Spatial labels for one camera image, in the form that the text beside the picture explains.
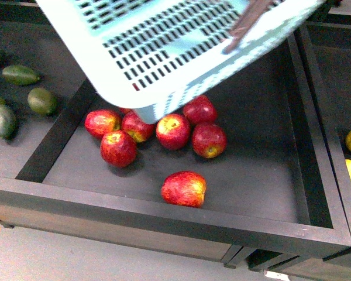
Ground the light blue plastic basket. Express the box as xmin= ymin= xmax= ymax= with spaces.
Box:
xmin=38 ymin=1 xmax=321 ymax=124

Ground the red apple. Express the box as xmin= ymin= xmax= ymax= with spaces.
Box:
xmin=191 ymin=122 xmax=227 ymax=159
xmin=84 ymin=109 xmax=121 ymax=139
xmin=100 ymin=130 xmax=137 ymax=168
xmin=183 ymin=95 xmax=218 ymax=125
xmin=161 ymin=171 xmax=207 ymax=208
xmin=121 ymin=111 xmax=156 ymax=143
xmin=156 ymin=114 xmax=191 ymax=150

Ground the red apple upper right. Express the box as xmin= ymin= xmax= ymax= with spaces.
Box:
xmin=183 ymin=95 xmax=218 ymax=125

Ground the red apple centre left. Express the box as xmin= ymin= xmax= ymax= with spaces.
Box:
xmin=121 ymin=111 xmax=156 ymax=143

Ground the red apple front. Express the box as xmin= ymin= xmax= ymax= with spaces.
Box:
xmin=161 ymin=171 xmax=207 ymax=208

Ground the red apple lower left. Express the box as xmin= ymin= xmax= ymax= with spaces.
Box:
xmin=100 ymin=130 xmax=137 ymax=168

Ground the dark wooden display stand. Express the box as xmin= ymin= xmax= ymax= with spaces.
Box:
xmin=0 ymin=1 xmax=351 ymax=276

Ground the green avocado middle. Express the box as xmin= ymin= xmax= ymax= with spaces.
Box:
xmin=27 ymin=88 xmax=58 ymax=116

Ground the green avocado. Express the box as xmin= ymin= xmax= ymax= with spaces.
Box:
xmin=2 ymin=64 xmax=41 ymax=86
xmin=0 ymin=105 xmax=17 ymax=139
xmin=27 ymin=88 xmax=58 ymax=116

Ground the green avocado upper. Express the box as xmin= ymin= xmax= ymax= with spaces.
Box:
xmin=2 ymin=64 xmax=41 ymax=86

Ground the green avocado lower left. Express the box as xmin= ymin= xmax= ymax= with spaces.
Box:
xmin=0 ymin=105 xmax=17 ymax=139

